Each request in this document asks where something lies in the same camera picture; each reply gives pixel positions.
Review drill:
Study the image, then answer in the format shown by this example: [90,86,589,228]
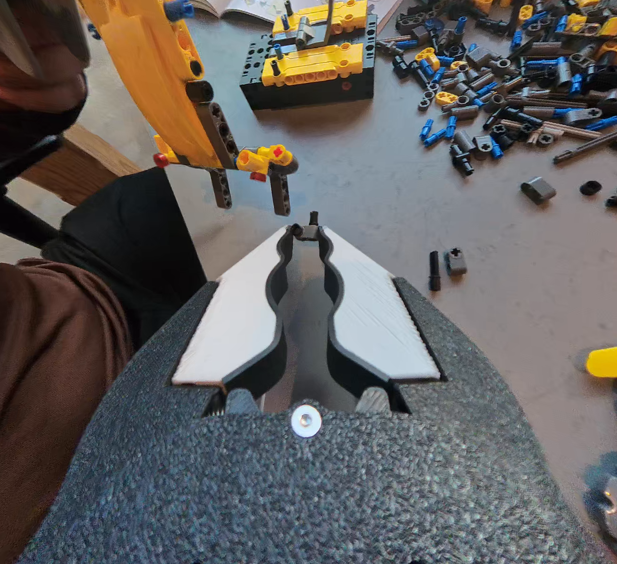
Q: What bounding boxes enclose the grey rounded brick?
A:
[521,177,556,205]

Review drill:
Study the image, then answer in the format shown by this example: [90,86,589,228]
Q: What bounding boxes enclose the dark grey pin connector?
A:
[291,211,326,242]

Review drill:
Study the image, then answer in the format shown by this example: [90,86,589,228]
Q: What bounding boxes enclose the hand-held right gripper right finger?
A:
[318,226,443,391]

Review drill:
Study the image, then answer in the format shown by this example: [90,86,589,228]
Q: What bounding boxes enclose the brown wooden furniture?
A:
[19,125,143,207]

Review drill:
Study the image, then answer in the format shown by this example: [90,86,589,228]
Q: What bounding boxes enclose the grey desk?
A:
[87,0,617,541]

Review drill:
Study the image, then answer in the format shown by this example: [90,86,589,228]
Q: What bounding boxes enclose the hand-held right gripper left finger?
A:
[171,225,296,401]

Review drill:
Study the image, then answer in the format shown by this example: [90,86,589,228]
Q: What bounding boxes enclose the grey cross-hole connector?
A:
[443,247,467,277]

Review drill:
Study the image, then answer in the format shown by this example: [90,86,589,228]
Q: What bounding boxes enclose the black battery box base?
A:
[239,0,378,111]

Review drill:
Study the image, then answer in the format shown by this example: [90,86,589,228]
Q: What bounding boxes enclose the person's brown top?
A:
[0,258,133,564]

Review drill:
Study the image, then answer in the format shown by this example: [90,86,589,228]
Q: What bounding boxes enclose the black chair frame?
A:
[0,135,66,249]

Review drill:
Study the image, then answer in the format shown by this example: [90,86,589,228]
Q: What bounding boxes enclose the yellow curved toy arm assembly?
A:
[55,0,300,217]

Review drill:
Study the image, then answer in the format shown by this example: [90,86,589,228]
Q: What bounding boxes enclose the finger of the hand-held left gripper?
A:
[0,0,45,80]

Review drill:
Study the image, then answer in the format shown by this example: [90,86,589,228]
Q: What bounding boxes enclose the yellow toy chassis with wheels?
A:
[583,453,617,541]

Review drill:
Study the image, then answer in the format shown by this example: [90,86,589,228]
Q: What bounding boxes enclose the person's black trousers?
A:
[41,166,208,348]

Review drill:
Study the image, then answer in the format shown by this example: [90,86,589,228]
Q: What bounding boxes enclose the yellow wedge panel piece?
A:
[586,346,617,378]

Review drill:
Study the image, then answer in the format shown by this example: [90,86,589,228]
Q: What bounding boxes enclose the person's left hand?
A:
[0,54,89,115]

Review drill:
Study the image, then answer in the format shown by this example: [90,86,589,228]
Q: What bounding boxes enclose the pile of small building parts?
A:
[376,0,617,177]

